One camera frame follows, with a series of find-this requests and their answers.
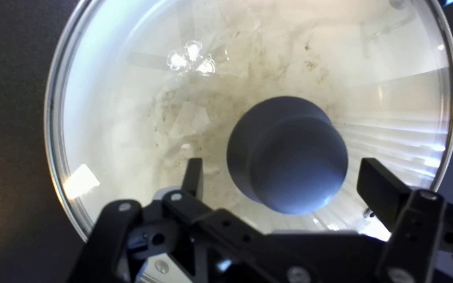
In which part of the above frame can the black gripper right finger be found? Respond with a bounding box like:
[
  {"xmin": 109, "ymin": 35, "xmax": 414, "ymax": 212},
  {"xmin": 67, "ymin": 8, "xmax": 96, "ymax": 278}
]
[{"xmin": 358, "ymin": 157, "xmax": 413, "ymax": 231}]

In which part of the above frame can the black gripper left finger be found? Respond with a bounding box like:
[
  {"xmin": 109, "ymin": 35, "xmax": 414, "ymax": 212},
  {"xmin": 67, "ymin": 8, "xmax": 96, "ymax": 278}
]
[{"xmin": 181, "ymin": 157, "xmax": 203, "ymax": 198}]

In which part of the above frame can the glass lid with grey knob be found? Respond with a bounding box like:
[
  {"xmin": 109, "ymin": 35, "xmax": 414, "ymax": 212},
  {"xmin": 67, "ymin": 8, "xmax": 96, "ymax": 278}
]
[{"xmin": 45, "ymin": 0, "xmax": 453, "ymax": 239}]

